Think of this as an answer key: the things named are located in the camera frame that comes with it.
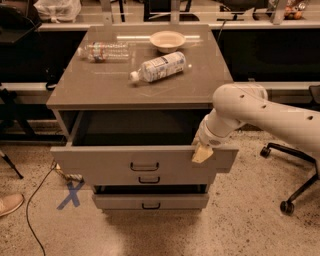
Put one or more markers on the labelled plastic bottle white cap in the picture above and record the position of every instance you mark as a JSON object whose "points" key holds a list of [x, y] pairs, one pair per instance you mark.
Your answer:
{"points": [[159, 68]]}

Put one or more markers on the fruit pile on shelf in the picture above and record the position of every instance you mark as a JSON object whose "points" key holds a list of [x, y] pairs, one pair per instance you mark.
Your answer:
{"points": [[294, 9]]}

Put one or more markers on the grey drawer cabinet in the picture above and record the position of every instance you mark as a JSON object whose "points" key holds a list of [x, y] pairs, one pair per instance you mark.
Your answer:
{"points": [[87, 86]]}

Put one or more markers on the beige paper bowl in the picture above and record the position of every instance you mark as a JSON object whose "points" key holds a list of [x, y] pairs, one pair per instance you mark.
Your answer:
{"points": [[167, 41]]}

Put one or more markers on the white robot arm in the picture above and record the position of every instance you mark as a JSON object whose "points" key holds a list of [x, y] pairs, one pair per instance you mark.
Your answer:
{"points": [[236, 104]]}

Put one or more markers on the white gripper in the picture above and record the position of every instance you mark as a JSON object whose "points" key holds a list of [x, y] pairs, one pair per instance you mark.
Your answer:
{"points": [[207, 137]]}

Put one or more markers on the white plastic bag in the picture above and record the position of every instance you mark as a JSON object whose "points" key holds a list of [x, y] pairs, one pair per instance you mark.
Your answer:
{"points": [[58, 11]]}

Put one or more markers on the blue tape cross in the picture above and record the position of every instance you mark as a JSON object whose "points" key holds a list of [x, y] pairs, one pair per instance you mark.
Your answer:
{"points": [[72, 196]]}

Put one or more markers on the grey bottom drawer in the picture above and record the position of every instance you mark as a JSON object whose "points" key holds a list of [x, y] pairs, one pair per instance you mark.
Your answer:
{"points": [[151, 201]]}

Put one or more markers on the grey top drawer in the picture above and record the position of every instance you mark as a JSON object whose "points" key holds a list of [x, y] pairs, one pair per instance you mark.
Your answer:
{"points": [[116, 147]]}

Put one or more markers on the wire basket on floor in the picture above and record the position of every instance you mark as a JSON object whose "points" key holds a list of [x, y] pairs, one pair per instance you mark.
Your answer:
{"points": [[68, 177]]}

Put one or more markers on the black tripod leg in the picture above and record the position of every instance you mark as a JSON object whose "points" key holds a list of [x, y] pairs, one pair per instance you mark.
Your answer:
{"points": [[10, 163]]}

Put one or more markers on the tan shoe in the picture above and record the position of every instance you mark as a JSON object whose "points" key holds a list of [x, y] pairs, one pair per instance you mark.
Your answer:
{"points": [[10, 203]]}

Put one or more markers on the clear plastic water bottle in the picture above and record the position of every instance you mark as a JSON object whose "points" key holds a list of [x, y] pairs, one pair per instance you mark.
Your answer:
{"points": [[99, 52]]}

